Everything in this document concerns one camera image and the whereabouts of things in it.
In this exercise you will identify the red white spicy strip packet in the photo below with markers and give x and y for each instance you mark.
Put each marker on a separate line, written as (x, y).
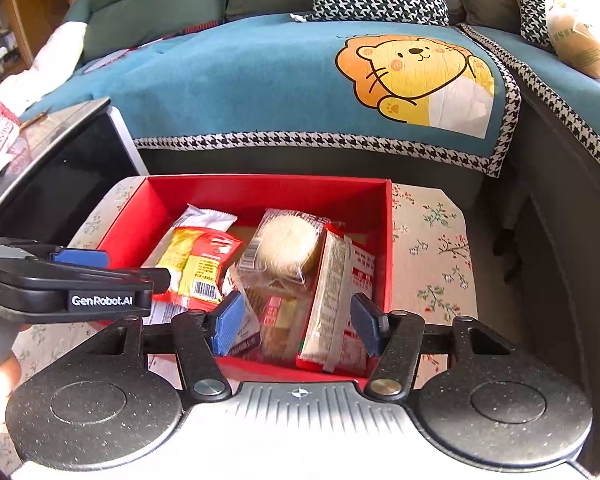
(330, 343)

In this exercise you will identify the white long snack packet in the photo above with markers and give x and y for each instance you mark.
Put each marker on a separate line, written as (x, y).
(192, 216)

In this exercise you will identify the red cardboard box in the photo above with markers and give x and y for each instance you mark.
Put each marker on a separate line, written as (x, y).
(356, 208)

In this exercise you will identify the white cloth on sofa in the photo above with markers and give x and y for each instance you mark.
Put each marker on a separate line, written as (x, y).
(51, 68)

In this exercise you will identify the round pastry clear wrapper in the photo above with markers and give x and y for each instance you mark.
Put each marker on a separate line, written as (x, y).
(284, 250)

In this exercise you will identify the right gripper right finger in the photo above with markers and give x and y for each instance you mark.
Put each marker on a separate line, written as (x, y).
(394, 339)

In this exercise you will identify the blue lion sofa cover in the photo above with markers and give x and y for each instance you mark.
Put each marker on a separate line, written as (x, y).
(448, 94)

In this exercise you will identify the black glossy coffee table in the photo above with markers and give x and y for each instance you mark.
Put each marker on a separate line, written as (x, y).
(63, 166)

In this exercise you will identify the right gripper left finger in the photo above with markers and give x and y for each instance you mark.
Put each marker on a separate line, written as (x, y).
(199, 337)

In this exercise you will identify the white duck snack pouch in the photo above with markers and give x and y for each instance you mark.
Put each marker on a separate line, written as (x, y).
(248, 336)

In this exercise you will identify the red yellow snack packet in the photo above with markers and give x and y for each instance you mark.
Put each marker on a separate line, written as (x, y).
(196, 259)

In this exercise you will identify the red mooncake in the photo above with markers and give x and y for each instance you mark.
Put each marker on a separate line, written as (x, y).
(283, 316)

